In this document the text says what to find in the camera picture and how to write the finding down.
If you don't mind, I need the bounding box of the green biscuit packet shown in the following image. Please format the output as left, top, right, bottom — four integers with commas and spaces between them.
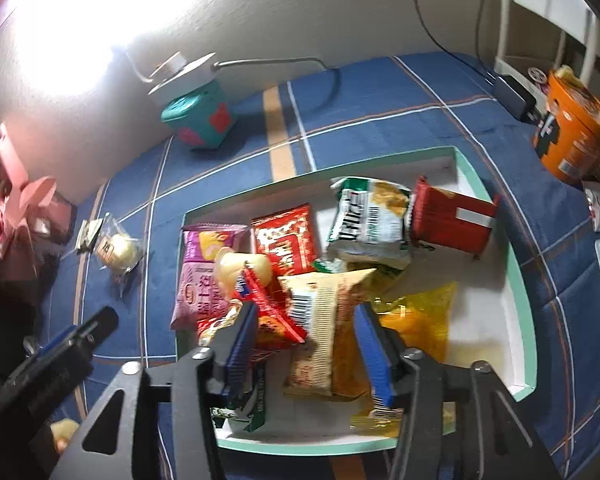
211, 360, 272, 434

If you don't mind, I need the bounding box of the yellow jelly cup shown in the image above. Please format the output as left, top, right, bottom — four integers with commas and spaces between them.
214, 251, 274, 297

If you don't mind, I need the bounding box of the foil cartoon snack packet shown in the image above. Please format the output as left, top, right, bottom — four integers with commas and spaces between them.
311, 256, 407, 302

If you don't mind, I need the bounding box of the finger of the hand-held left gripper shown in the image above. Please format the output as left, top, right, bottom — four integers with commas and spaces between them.
10, 325, 81, 386
75, 306, 120, 361

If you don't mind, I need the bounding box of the person's left hand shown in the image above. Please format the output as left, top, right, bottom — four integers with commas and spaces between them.
50, 419, 81, 456

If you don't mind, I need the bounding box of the orange noodle cup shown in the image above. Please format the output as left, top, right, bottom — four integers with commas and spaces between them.
531, 65, 600, 185

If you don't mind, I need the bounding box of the dark red wafer packet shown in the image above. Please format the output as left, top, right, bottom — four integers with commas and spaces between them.
410, 175, 502, 261

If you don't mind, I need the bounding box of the clear bread packet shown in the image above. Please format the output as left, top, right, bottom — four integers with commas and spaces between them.
91, 214, 147, 297

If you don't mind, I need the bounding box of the pink wrapped flower bouquet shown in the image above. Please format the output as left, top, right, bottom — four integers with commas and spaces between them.
0, 124, 79, 283

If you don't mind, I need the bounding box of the purple snack packet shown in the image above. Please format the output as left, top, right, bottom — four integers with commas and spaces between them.
169, 223, 249, 332

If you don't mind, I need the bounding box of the beige snack packet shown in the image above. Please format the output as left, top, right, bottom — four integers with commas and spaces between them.
277, 267, 379, 399

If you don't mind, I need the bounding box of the white lamp cable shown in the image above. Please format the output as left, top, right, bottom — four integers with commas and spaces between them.
211, 56, 342, 107

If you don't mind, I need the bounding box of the yellow orange snack packet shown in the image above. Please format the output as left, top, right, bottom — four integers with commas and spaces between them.
349, 281, 459, 437

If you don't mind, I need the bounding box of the blue plaid tablecloth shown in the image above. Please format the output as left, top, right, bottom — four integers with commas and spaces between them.
40, 52, 600, 480

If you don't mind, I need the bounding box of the white green cracker packet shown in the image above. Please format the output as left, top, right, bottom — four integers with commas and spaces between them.
326, 175, 414, 269

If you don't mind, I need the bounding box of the black cable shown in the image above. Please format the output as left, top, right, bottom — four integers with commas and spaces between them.
411, 0, 502, 82

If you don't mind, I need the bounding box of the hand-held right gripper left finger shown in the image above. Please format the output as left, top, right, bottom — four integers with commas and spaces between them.
50, 301, 261, 480

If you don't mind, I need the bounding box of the teal cube box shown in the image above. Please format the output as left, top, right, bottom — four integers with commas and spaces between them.
160, 84, 238, 152

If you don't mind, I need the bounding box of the white chair frame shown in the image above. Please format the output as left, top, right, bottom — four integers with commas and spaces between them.
494, 0, 600, 87

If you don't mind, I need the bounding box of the black charger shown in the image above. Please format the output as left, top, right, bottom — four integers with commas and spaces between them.
484, 71, 539, 122

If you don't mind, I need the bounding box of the teal rimmed white box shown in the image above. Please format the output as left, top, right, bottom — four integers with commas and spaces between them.
174, 145, 539, 457

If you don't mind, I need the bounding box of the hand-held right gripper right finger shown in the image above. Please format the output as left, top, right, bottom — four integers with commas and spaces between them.
354, 301, 561, 480

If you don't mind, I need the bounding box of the red patterned snack packet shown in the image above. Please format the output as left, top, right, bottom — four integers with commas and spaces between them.
196, 266, 307, 352

